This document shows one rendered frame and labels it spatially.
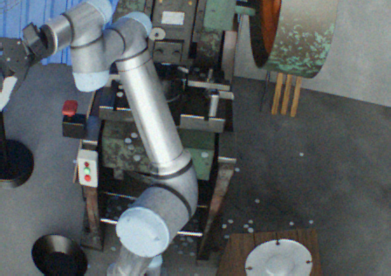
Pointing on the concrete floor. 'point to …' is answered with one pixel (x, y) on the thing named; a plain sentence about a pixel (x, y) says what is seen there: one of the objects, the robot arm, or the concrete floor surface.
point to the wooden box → (238, 248)
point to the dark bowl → (58, 256)
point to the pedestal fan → (18, 162)
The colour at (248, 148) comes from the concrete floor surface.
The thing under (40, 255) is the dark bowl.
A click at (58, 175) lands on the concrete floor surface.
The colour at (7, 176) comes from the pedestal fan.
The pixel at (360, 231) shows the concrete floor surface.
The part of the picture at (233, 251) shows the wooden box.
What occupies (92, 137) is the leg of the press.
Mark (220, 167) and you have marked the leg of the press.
